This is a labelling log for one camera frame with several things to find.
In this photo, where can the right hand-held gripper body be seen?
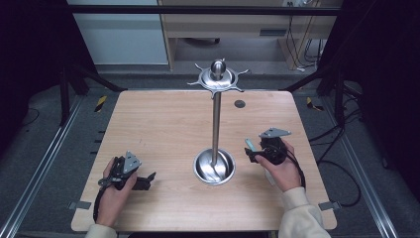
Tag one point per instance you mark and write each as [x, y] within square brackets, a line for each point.
[274, 150]

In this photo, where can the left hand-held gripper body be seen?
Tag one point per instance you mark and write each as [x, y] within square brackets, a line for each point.
[127, 162]

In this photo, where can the person's right hand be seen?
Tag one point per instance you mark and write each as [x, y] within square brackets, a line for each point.
[285, 175]

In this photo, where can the person's left hand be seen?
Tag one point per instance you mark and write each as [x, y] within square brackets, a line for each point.
[112, 201]

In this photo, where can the tall metal utensil stand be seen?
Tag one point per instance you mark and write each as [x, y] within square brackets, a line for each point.
[216, 125]

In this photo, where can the dark round table grommet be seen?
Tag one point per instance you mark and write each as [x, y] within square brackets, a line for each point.
[239, 104]

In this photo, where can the yellow black tape marker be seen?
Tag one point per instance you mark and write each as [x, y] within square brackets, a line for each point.
[312, 104]
[101, 103]

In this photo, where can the grey table clamp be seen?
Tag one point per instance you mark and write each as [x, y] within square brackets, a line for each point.
[329, 205]
[80, 205]

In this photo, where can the black metal stand legs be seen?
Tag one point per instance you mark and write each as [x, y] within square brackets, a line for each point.
[332, 79]
[79, 81]

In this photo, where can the light wooden desk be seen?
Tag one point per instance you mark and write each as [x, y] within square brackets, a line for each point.
[228, 28]

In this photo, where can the white cabinet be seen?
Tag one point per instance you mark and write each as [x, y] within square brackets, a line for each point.
[122, 36]

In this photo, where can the aluminium floor rail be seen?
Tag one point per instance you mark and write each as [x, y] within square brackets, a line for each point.
[360, 172]
[43, 165]

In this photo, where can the black horizontal frame bar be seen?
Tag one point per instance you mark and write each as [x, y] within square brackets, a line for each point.
[132, 9]

